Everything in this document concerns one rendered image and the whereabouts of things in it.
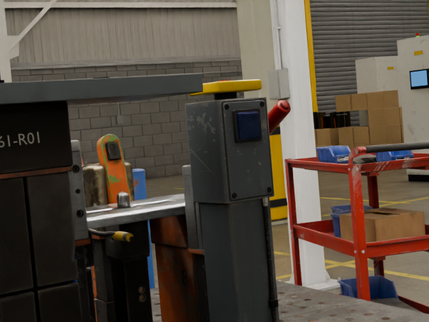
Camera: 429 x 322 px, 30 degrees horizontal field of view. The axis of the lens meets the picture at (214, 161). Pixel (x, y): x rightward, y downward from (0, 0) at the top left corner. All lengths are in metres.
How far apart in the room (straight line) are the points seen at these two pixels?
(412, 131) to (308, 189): 6.58
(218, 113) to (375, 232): 2.37
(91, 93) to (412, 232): 2.65
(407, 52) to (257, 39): 3.76
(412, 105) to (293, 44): 6.59
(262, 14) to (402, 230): 5.28
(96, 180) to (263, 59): 6.94
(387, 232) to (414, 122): 8.32
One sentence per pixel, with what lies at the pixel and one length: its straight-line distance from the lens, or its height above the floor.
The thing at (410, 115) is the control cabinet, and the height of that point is 0.93.
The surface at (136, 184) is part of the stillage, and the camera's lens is 3.15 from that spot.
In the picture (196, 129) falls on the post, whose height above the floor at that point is 1.11.
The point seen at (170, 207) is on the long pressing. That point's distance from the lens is 1.14.
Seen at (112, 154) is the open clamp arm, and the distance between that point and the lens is 1.34.
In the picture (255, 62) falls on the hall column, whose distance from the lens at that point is 8.20.
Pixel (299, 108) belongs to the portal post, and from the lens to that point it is 5.02.
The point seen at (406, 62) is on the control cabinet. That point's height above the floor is 1.67.
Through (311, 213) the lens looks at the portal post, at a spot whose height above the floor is 0.48.
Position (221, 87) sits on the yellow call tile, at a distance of 0.86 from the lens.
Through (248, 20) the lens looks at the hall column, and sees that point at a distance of 8.29.
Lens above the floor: 1.12
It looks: 3 degrees down
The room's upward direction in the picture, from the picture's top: 5 degrees counter-clockwise
